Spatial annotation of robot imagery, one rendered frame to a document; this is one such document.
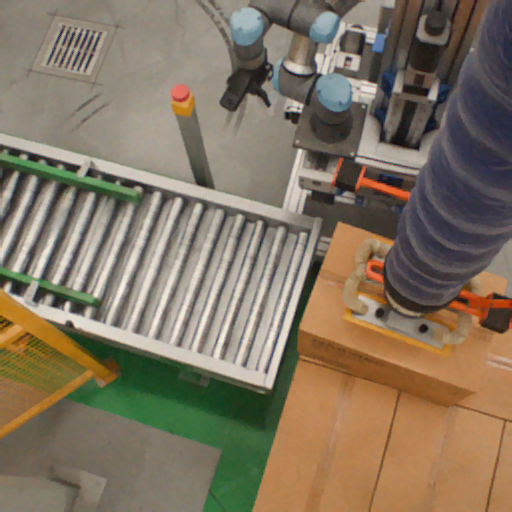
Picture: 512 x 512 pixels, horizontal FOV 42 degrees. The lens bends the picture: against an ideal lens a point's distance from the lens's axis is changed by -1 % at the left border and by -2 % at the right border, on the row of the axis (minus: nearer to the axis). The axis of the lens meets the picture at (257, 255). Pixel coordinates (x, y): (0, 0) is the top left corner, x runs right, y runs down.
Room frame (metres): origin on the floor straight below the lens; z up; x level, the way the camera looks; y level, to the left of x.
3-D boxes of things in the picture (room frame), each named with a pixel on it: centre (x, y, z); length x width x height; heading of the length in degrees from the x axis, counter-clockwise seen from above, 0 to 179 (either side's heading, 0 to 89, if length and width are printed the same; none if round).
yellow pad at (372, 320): (0.44, -0.41, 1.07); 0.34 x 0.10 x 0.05; 62
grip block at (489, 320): (0.40, -0.67, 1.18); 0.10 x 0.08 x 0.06; 152
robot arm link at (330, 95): (1.17, -0.30, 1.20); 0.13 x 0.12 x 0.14; 55
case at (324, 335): (0.52, -0.46, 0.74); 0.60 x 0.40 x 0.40; 62
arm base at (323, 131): (1.17, -0.31, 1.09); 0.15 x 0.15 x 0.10
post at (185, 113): (1.37, 0.20, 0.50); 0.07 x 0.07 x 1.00; 66
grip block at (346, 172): (0.89, -0.31, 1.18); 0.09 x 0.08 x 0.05; 152
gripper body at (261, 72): (1.03, -0.05, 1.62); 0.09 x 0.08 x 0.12; 138
